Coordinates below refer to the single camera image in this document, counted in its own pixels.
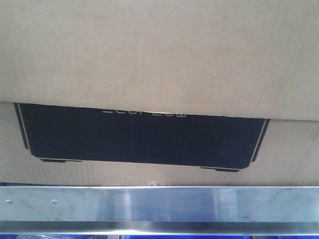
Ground brown cardboard box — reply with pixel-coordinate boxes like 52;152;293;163
0;0;319;186

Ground silver shelf front rail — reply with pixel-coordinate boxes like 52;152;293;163
0;186;319;236

